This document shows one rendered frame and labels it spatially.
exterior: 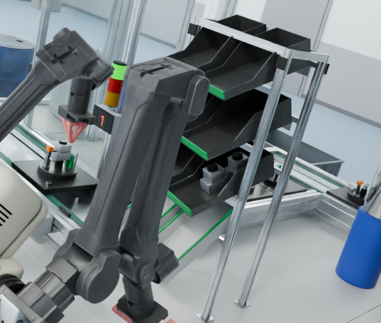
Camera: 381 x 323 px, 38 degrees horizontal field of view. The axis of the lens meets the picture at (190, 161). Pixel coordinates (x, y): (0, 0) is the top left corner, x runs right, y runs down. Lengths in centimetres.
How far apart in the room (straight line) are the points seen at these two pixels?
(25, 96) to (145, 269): 42
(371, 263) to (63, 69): 140
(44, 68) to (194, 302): 90
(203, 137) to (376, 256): 90
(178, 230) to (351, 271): 78
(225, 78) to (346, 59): 913
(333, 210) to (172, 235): 120
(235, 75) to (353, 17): 915
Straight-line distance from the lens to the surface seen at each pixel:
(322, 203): 271
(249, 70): 150
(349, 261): 216
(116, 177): 95
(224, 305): 177
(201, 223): 161
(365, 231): 211
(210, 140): 149
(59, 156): 206
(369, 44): 1044
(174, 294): 175
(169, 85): 93
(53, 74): 114
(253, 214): 230
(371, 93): 1038
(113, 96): 200
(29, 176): 205
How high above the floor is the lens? 179
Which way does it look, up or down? 19 degrees down
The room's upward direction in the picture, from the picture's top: 15 degrees clockwise
